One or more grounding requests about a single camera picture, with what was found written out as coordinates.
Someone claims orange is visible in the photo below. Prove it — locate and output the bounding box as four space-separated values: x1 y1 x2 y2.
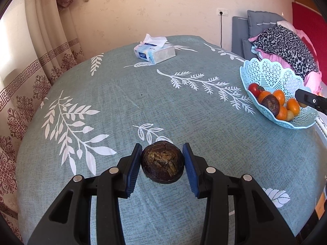
286 98 300 116
258 90 272 105
275 106 289 121
271 89 286 106

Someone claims red tomato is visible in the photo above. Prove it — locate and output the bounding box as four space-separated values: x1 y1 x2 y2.
248 83 265 99

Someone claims tissue pack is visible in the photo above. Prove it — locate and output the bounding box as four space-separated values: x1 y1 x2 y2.
133 34 176 65

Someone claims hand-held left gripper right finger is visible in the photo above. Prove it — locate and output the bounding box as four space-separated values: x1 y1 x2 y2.
182 143 298 245

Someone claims pink cloth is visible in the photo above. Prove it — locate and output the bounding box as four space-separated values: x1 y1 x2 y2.
248 20 323 95

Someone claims red padded panel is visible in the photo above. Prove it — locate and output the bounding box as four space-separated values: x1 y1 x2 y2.
291 1 327 65

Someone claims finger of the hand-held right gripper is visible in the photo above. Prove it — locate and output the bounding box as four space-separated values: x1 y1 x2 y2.
295 89 327 113

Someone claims beige patterned curtain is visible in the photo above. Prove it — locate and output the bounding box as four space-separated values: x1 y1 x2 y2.
0 0 86 225

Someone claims grey-blue cushion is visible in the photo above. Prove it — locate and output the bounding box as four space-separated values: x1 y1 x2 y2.
241 10 287 60

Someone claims dark brown round fruit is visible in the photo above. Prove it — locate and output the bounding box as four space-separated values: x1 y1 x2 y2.
261 94 281 117
141 141 185 184

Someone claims light blue plastic basket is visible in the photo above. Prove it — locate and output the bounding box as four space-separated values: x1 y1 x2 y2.
240 57 318 129

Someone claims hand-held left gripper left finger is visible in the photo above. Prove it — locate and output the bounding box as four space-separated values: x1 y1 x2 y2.
27 143 143 245

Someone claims leaf-print tablecloth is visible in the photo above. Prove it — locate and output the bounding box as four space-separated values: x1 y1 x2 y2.
15 35 327 245

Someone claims leopard-print cloth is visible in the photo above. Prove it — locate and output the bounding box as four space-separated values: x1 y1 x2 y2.
252 26 320 78

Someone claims grey-blue padded panel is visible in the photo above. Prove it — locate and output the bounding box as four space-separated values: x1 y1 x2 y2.
231 16 250 58

